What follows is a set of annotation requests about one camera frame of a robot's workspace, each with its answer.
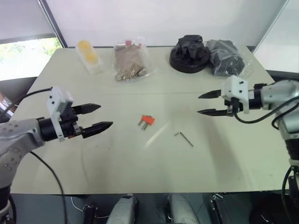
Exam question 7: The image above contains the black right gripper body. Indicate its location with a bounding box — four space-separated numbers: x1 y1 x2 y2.
224 97 244 118

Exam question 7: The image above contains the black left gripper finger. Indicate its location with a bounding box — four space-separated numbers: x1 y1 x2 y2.
72 103 102 116
81 121 114 140

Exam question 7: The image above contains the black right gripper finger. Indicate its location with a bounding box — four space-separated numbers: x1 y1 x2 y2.
197 108 228 117
198 89 223 99

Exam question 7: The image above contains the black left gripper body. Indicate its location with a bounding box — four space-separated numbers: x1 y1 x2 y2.
59 105 84 140

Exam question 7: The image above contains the metal hex key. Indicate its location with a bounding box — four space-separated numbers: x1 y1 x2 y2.
174 131 195 147

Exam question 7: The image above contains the bag of black parts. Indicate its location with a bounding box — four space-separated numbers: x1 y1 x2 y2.
204 39 255 78

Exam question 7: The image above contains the black round base figure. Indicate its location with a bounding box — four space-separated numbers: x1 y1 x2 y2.
169 35 211 73

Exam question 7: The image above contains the white tray with yellow discs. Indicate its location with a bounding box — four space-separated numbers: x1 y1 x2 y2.
75 40 105 75

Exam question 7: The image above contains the orange plug connector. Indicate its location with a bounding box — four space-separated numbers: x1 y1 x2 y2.
141 114 156 126

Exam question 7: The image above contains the clear bag of brown parts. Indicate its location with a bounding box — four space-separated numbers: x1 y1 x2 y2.
110 36 157 83

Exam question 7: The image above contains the silver left robot leg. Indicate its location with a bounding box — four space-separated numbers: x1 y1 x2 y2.
107 193 140 224

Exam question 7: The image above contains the silver robot leg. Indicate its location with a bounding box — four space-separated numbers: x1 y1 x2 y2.
164 193 201 224
107 193 140 224

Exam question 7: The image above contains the silver right robot leg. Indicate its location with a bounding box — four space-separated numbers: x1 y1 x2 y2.
164 193 201 224

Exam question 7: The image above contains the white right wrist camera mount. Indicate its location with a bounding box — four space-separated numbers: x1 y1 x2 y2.
221 75 250 114

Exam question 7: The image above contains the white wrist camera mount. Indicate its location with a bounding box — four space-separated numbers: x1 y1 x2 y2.
221 75 250 114
46 86 75 142

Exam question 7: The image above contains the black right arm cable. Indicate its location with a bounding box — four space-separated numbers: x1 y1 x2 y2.
233 92 299 129

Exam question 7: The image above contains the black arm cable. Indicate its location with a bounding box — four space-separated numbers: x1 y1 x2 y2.
0 87 53 122
29 151 70 224
233 92 299 129

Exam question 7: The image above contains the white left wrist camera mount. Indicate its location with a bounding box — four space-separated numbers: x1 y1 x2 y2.
46 86 75 142

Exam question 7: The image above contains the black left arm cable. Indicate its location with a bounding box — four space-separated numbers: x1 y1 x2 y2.
29 151 70 224
0 87 53 122

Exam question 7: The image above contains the thin white wire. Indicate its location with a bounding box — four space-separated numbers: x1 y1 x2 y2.
70 196 86 213

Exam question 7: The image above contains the dark window frame post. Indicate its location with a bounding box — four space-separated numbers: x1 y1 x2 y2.
37 0 69 49

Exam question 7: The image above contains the black body cable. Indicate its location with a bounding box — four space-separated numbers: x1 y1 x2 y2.
281 165 295 224

